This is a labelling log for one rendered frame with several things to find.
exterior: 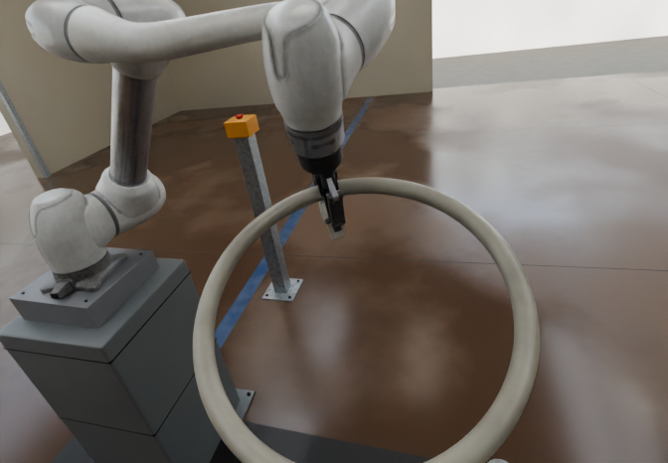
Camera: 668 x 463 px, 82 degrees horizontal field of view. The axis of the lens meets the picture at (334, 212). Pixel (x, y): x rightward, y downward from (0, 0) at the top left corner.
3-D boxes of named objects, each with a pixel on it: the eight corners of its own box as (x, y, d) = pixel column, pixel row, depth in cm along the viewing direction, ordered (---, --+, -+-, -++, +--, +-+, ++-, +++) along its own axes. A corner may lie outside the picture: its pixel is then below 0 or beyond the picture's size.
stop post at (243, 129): (303, 280, 244) (266, 109, 191) (292, 302, 227) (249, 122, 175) (274, 278, 249) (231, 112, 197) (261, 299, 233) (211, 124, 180)
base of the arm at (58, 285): (28, 302, 110) (19, 287, 107) (79, 257, 129) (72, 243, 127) (87, 301, 108) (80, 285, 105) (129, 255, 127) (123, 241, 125)
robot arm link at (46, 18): (50, -5, 64) (123, -7, 74) (-6, -13, 71) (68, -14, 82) (75, 77, 71) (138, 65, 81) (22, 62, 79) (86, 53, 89)
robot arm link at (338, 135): (291, 140, 55) (299, 170, 59) (351, 121, 56) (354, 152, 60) (276, 105, 60) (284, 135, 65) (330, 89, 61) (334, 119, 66)
